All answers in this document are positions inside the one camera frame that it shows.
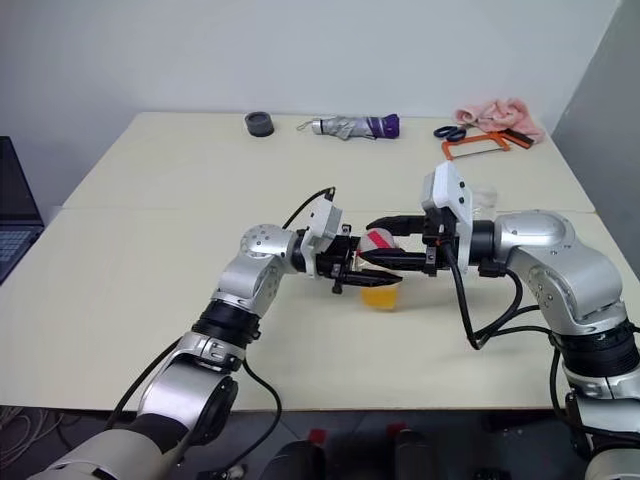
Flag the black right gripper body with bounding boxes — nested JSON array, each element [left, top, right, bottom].
[[420, 205, 459, 277]]

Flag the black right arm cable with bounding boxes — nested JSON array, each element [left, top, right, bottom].
[[442, 242, 594, 459]]

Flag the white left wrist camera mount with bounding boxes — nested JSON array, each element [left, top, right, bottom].
[[301, 198, 347, 277]]

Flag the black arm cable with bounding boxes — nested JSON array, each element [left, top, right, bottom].
[[442, 242, 594, 459], [104, 186, 337, 474]]

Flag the grey purple folded umbrella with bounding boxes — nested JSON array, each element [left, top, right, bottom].
[[297, 113, 402, 142]]

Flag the dark rounded shape red top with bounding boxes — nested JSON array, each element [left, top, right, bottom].
[[387, 422, 451, 480], [259, 428, 329, 480]]

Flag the white floor cable bundle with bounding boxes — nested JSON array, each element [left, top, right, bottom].
[[0, 404, 66, 466]]

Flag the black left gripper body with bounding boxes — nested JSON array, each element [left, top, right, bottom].
[[314, 234, 362, 297]]

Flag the pink towel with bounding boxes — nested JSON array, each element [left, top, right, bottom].
[[453, 97, 546, 144]]

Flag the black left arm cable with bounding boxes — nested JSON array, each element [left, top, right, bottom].
[[104, 186, 337, 474]]

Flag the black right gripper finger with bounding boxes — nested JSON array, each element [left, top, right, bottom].
[[366, 214, 427, 237], [358, 250, 429, 269]]

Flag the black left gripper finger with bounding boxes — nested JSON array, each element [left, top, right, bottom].
[[344, 269, 404, 289]]

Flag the orange hacksaw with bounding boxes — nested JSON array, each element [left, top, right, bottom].
[[441, 128, 534, 162]]

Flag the black tape roll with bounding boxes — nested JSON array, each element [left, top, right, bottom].
[[244, 111, 275, 138]]

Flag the dark laptop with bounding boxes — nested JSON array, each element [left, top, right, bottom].
[[0, 135, 46, 286]]

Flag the clear bottle with orange drink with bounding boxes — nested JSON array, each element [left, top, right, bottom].
[[357, 226, 404, 314]]

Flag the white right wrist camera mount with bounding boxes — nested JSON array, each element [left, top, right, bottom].
[[419, 161, 477, 275]]

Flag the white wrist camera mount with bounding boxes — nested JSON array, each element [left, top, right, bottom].
[[301, 198, 347, 277], [419, 161, 477, 275]]

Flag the blue handled scissors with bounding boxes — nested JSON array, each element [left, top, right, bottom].
[[432, 124, 469, 143]]

